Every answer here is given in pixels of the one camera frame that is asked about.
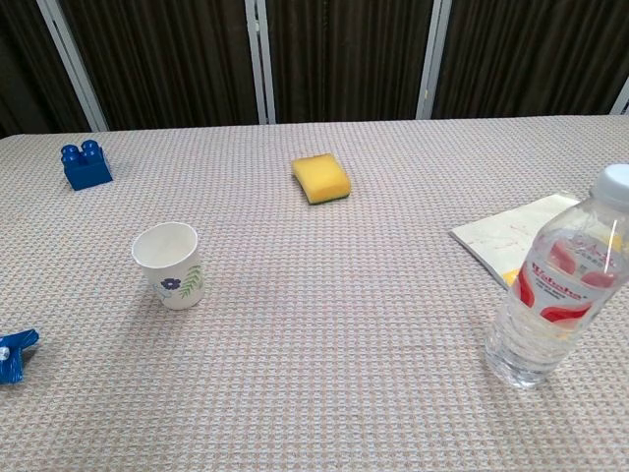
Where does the clear plastic water bottle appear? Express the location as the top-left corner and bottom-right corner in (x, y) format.
(484, 163), (629, 390)

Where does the white folded paper napkin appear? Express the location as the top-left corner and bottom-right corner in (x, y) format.
(449, 193), (582, 291)

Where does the white floral paper cup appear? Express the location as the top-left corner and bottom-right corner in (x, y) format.
(131, 221), (206, 311)

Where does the woven checkered tablecloth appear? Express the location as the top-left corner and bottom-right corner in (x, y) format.
(0, 113), (629, 472)

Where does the blue toy building block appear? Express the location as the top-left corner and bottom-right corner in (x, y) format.
(60, 140), (114, 192)

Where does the dark folding screen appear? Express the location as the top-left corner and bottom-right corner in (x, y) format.
(0, 0), (629, 140)

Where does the blue clip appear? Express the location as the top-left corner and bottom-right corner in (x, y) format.
(0, 328), (40, 386)

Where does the yellow green sponge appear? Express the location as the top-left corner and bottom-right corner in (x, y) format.
(290, 152), (353, 206)

